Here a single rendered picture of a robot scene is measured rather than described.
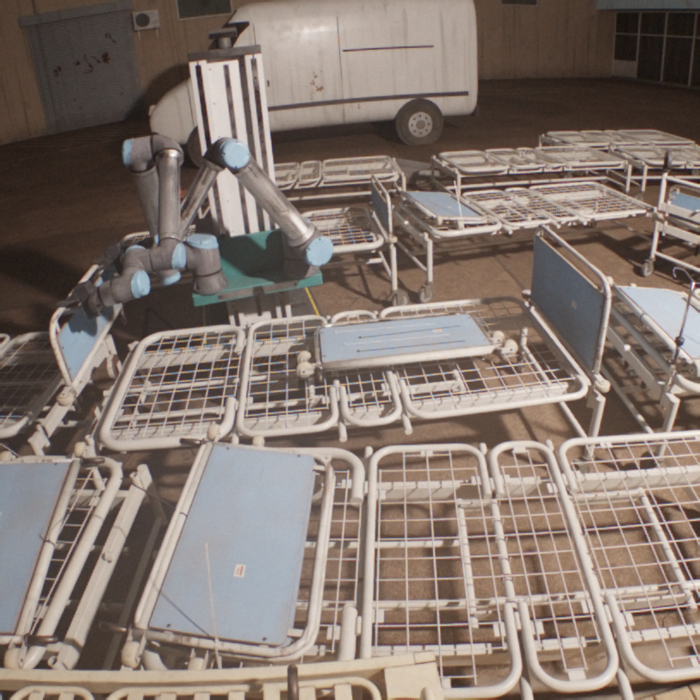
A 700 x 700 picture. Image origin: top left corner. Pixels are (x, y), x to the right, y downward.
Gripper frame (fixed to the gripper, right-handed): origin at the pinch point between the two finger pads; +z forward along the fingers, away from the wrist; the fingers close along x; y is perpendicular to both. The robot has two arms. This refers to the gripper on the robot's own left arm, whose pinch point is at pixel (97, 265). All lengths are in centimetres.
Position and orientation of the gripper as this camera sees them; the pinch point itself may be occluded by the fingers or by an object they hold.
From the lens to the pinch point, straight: 256.0
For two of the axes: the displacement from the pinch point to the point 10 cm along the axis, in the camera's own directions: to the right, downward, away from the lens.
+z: -9.7, 2.5, 0.3
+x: -2.3, -8.4, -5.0
